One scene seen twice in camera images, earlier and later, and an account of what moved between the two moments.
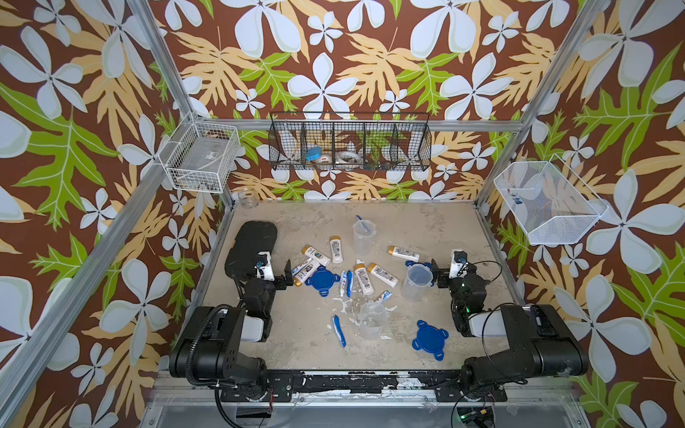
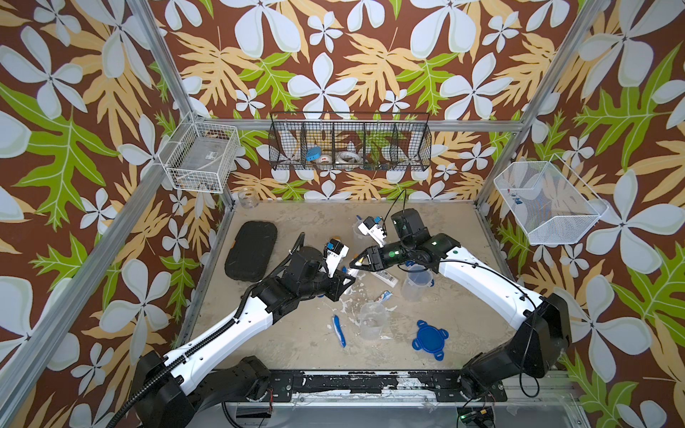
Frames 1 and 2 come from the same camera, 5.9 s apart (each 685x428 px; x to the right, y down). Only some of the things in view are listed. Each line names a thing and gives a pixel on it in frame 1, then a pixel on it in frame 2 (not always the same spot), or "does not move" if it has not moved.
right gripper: (444, 275) to (375, 258)
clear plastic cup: (417, 278) does not move
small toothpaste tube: (383, 297) does not move
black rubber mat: (251, 237) does not move
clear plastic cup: (373, 316) does not move
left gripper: (278, 281) to (335, 287)
